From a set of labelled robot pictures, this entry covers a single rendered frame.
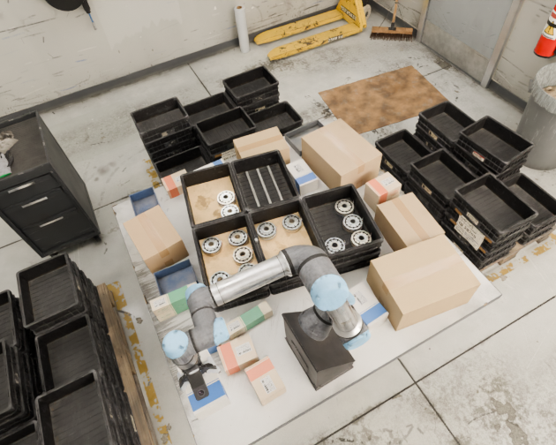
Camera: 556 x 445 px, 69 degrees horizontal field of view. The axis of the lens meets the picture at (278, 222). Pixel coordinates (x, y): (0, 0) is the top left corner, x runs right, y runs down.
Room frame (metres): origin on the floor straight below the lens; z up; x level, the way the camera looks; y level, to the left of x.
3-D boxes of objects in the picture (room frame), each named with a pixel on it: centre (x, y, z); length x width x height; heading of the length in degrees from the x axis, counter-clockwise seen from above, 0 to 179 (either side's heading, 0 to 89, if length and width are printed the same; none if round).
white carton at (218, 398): (0.44, 0.33, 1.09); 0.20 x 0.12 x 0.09; 23
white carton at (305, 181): (1.71, -0.18, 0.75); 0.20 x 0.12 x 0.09; 21
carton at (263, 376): (0.52, 0.13, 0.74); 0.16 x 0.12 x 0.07; 25
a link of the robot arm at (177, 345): (0.46, 0.34, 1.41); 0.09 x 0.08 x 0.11; 108
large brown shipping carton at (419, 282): (0.89, -0.66, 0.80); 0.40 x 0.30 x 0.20; 105
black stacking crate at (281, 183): (1.56, 0.05, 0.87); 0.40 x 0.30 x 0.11; 12
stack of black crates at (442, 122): (2.37, -1.40, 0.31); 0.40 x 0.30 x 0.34; 23
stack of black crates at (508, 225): (1.48, -1.34, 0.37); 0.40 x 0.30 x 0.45; 23
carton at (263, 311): (0.82, 0.19, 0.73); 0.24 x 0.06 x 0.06; 117
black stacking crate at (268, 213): (1.17, -0.03, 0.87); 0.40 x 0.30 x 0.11; 12
